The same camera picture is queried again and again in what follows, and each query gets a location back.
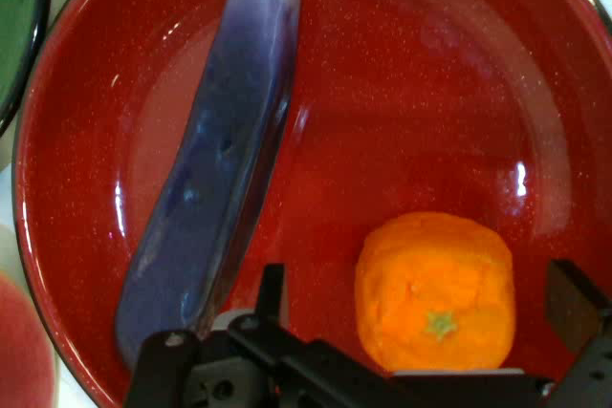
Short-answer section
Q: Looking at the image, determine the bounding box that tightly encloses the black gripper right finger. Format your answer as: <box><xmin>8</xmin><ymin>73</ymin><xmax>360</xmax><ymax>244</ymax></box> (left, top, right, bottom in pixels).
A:
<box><xmin>544</xmin><ymin>258</ymin><xmax>612</xmax><ymax>408</ymax></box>

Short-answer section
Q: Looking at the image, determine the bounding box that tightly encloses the orange toy fruit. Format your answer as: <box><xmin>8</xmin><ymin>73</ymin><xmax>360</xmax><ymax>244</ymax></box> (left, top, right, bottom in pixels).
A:
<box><xmin>354</xmin><ymin>210</ymin><xmax>517</xmax><ymax>374</ymax></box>

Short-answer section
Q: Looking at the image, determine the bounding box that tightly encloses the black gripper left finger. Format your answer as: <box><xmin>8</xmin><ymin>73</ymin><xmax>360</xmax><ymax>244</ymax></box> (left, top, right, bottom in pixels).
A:
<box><xmin>124</xmin><ymin>263</ymin><xmax>398</xmax><ymax>408</ymax></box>

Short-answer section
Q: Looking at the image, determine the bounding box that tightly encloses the green enamel plate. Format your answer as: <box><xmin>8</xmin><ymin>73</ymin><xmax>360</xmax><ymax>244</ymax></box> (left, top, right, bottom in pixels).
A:
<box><xmin>0</xmin><ymin>0</ymin><xmax>53</xmax><ymax>138</ymax></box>

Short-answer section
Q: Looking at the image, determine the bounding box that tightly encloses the toy watermelon slice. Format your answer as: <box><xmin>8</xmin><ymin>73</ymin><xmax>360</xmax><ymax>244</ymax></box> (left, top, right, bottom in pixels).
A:
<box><xmin>0</xmin><ymin>224</ymin><xmax>58</xmax><ymax>408</ymax></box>

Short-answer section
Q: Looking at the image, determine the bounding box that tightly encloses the purple eggplant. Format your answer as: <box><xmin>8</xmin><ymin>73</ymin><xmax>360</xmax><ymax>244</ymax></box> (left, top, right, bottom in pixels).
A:
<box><xmin>114</xmin><ymin>0</ymin><xmax>306</xmax><ymax>371</ymax></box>

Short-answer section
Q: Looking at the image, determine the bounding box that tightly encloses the red enamel plate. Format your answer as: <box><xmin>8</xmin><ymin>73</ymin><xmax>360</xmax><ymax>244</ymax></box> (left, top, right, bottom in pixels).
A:
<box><xmin>11</xmin><ymin>0</ymin><xmax>612</xmax><ymax>408</ymax></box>

